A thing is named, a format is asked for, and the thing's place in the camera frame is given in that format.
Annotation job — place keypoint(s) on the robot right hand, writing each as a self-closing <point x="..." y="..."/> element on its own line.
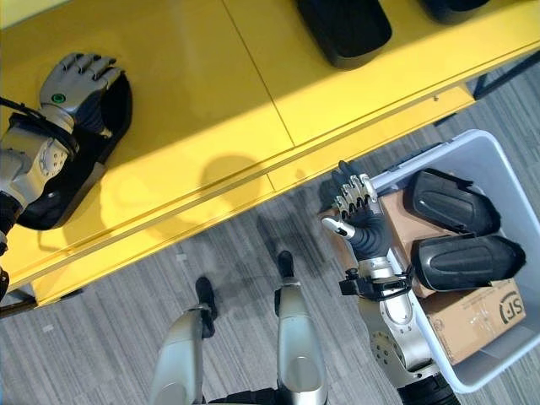
<point x="358" y="215"/>

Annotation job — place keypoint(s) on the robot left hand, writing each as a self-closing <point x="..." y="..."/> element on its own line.
<point x="67" y="86"/>

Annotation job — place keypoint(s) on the black sole-shaped part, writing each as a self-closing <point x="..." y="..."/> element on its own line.
<point x="84" y="169"/>
<point x="453" y="8"/>
<point x="464" y="261"/>
<point x="343" y="29"/>
<point x="451" y="202"/>

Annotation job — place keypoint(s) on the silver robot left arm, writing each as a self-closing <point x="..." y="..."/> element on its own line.
<point x="29" y="156"/>

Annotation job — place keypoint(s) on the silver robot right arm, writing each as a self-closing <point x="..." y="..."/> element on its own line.
<point x="392" y="325"/>

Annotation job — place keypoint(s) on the grey plastic box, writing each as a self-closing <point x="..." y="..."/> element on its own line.
<point x="510" y="185"/>

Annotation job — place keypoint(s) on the brown cardboard box with print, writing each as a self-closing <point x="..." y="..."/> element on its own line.
<point x="476" y="320"/>

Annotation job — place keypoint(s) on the yellow metal shelf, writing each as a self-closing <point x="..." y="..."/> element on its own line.
<point x="236" y="109"/>

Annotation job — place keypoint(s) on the silver robot right leg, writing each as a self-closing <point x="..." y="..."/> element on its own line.
<point x="297" y="333"/>

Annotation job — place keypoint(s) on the silver robot leg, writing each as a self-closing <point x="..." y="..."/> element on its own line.
<point x="179" y="354"/>
<point x="297" y="333"/>

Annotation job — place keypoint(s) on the silver robot left leg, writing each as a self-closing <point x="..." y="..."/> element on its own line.
<point x="179" y="354"/>

